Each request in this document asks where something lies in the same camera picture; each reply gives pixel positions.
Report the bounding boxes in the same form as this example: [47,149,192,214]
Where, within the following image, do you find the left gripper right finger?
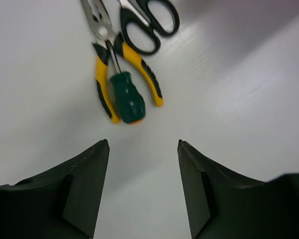
[177,140,299,239]

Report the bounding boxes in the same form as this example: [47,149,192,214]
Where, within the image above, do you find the green orange screwdriver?
[106,41,146,124]

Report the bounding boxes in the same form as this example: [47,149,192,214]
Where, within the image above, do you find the black handled scissors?
[119,0,180,56]

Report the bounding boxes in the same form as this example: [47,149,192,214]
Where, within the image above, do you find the yellow handled pliers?
[81,0,163,123]

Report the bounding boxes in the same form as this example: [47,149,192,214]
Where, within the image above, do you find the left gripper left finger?
[0,139,110,239]

